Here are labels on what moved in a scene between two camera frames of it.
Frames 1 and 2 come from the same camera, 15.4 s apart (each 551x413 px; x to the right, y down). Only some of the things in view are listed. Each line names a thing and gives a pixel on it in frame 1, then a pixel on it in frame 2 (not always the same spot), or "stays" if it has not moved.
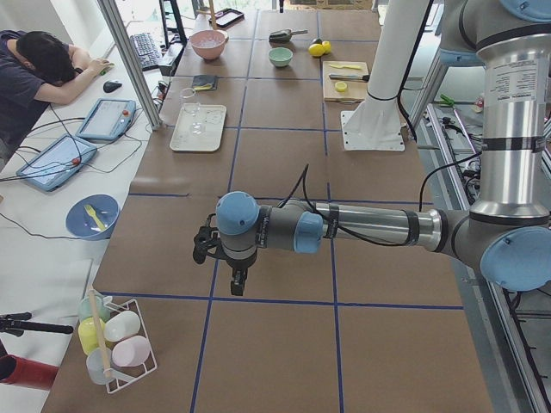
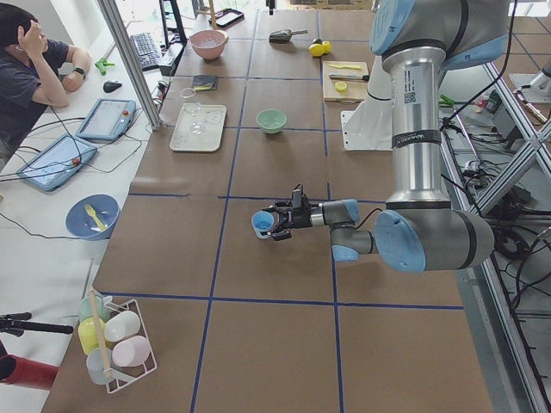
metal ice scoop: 284,35 stays
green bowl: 280,56 -> 271,120
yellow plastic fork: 90,210 stays
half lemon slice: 341,86 stays
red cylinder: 21,372 stays
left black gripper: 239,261 -> 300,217
